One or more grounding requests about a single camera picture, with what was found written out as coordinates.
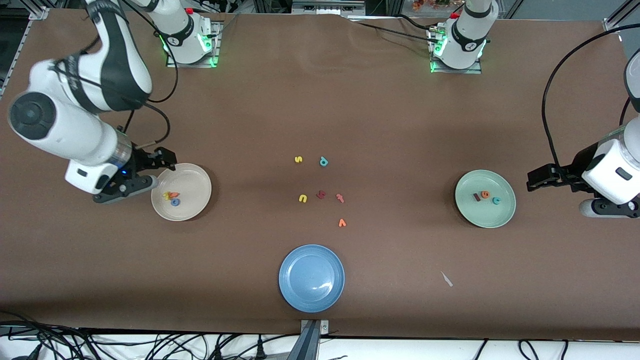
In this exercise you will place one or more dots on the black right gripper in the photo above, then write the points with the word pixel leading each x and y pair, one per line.
pixel 140 161

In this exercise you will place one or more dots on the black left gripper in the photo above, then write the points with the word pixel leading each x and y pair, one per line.
pixel 576 172

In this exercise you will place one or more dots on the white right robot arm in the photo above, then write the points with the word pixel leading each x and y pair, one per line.
pixel 65 130

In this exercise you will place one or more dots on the beige brown plate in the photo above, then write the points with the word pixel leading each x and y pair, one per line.
pixel 192 210

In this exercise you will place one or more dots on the green plate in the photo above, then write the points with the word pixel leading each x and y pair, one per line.
pixel 480 215

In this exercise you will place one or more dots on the white paper scrap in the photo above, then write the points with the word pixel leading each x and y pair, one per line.
pixel 446 279

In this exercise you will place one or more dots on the salmon red letter t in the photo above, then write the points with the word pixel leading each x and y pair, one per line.
pixel 340 198

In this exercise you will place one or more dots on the blue plate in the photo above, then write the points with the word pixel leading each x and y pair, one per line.
pixel 311 278

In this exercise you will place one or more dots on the brown table cover sheet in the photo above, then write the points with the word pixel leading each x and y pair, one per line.
pixel 350 100

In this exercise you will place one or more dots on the orange artificial flowers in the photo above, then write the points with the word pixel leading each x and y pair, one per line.
pixel 430 4

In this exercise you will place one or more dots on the grey metal box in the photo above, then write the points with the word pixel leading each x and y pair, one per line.
pixel 325 7

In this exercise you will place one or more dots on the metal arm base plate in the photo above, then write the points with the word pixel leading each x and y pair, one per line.
pixel 450 71
pixel 216 55

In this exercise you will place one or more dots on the aluminium frame rail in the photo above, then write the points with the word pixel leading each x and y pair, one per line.
pixel 612 24
pixel 42 12

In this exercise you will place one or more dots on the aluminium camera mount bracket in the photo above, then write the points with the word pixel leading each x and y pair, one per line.
pixel 312 345

